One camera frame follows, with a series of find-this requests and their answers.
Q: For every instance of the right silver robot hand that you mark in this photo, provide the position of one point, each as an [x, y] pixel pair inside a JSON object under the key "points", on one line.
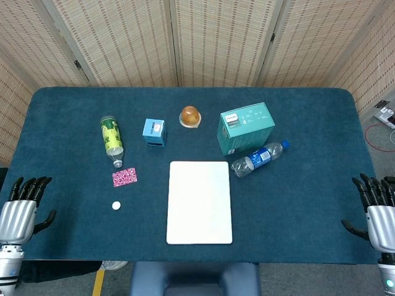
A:
{"points": [[382, 225]]}

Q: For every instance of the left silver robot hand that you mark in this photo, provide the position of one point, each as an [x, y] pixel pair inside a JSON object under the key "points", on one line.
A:
{"points": [[17, 220]]}

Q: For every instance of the pink patterned packet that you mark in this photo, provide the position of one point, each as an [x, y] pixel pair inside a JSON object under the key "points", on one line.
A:
{"points": [[124, 177]]}

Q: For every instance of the green label plastic bottle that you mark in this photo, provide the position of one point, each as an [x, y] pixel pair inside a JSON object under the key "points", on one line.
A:
{"points": [[111, 135]]}

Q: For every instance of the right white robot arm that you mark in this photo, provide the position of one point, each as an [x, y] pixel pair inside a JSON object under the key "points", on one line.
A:
{"points": [[388, 274]]}

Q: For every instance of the white board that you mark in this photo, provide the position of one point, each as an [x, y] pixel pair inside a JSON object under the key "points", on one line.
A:
{"points": [[199, 203]]}

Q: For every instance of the orange jelly cup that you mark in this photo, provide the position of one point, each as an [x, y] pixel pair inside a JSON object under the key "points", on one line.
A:
{"points": [[190, 115]]}

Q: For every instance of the dark blue tablecloth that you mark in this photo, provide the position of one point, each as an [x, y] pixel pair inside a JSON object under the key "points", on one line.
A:
{"points": [[293, 200]]}

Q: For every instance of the white bottle cap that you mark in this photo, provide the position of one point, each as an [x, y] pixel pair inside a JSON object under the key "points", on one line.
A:
{"points": [[116, 205]]}

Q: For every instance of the clear plastic bag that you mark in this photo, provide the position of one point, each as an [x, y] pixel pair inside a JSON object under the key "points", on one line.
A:
{"points": [[114, 265]]}

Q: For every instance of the white power strip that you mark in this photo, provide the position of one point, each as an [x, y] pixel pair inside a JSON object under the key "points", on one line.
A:
{"points": [[384, 117]]}

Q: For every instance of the blue label water bottle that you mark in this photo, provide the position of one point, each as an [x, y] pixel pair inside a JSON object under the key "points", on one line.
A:
{"points": [[259, 157]]}

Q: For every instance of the small light blue box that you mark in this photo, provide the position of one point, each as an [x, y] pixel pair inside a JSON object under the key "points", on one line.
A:
{"points": [[153, 131]]}

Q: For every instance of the teal product box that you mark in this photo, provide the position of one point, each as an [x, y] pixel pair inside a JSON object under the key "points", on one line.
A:
{"points": [[243, 132]]}

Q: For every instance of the blue padded seat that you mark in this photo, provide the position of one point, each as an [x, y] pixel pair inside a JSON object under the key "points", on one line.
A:
{"points": [[194, 277]]}

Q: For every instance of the woven folding screen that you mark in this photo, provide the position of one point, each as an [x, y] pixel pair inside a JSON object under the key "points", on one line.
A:
{"points": [[216, 46]]}

